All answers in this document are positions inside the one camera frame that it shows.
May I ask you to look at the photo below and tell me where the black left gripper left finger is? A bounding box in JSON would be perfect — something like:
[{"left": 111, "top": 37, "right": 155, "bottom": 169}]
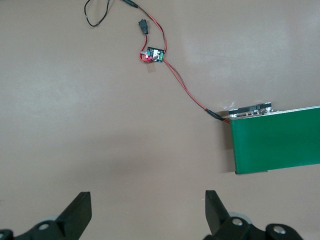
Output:
[{"left": 0, "top": 191, "right": 92, "bottom": 240}]

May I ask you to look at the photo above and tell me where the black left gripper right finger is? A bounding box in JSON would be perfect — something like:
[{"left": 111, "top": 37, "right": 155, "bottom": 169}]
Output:
[{"left": 204, "top": 189, "right": 303, "bottom": 240}]

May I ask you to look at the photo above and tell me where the green conveyor belt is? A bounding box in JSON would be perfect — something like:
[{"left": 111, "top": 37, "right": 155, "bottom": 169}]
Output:
[{"left": 227, "top": 101, "right": 320, "bottom": 176}]

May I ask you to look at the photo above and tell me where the small circuit board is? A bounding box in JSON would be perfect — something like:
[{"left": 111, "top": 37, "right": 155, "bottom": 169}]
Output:
[{"left": 141, "top": 46, "right": 166, "bottom": 64}]

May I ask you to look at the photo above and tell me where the thin black looped cable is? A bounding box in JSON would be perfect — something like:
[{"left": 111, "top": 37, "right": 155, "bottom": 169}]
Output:
[{"left": 84, "top": 0, "right": 112, "bottom": 28}]

